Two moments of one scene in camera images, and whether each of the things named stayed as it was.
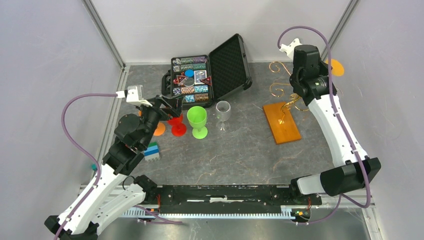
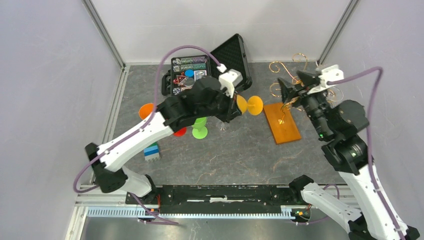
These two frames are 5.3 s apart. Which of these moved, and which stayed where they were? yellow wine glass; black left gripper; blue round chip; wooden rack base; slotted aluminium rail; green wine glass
Moved: black left gripper; yellow wine glass
Stayed: wooden rack base; green wine glass; slotted aluminium rail; blue round chip
